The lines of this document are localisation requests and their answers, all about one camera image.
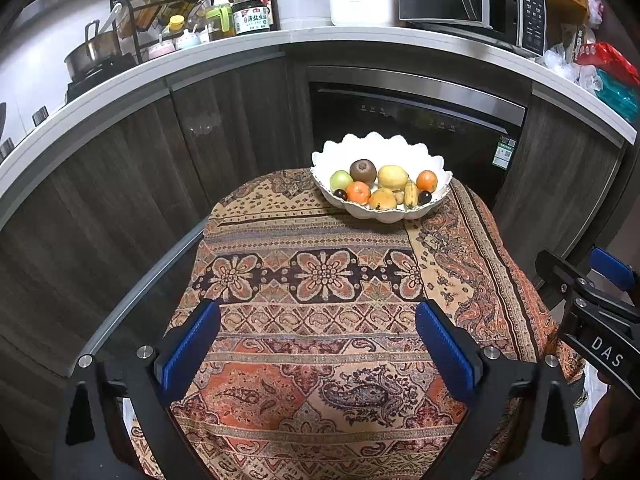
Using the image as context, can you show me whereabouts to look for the dark glass bottle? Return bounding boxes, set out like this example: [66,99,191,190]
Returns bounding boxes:
[260,0,281,31]

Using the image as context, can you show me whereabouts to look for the brown kiwi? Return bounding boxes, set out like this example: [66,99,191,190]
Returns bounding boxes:
[349,158,377,184]

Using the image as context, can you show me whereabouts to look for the green plastic packet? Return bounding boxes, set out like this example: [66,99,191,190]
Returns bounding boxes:
[595,70,640,123]

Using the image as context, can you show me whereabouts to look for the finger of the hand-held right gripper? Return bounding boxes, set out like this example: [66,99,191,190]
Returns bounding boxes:
[589,247,637,292]
[535,249,640,331]

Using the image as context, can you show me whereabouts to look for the black wire spice rack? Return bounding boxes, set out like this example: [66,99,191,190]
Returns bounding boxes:
[110,0,216,61]

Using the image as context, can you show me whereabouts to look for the clear plastic bags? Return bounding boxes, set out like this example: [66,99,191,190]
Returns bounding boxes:
[542,45,601,91]

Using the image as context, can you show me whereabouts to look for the white scalloped bowl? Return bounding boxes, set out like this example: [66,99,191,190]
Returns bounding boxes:
[310,131,453,225]

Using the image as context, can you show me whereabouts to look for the large soy sauce bottle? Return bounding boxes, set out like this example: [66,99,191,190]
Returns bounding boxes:
[232,0,273,36]

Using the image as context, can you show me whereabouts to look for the black gas stove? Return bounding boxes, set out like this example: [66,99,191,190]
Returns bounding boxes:
[65,55,138,103]

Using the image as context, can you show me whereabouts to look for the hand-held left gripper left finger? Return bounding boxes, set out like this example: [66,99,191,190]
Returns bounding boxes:
[52,299,222,480]

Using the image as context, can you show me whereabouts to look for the green lid oil jug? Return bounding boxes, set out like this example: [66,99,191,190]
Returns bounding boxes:
[205,0,236,41]

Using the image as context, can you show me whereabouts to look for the round glass table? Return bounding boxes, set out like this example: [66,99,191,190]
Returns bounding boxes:
[80,215,211,366]

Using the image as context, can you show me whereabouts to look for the red plastic packet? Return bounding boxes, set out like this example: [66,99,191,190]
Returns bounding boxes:
[575,41,640,86]

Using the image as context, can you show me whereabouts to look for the white quilted cloth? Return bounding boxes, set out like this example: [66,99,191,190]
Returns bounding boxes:
[572,365,611,461]

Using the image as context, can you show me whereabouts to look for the yellow orange mango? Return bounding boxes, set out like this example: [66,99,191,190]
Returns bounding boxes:
[367,188,398,211]

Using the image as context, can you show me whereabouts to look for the steel cooking pot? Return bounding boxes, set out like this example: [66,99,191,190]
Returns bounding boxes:
[64,20,123,78]

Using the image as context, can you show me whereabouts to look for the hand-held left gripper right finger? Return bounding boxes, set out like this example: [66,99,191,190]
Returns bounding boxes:
[416,301,583,480]

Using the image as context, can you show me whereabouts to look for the patterned paisley tablecloth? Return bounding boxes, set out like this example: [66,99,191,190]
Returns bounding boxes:
[127,167,586,480]

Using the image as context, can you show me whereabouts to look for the black built-in dishwasher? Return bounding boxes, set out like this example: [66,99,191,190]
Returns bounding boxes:
[306,65,529,211]

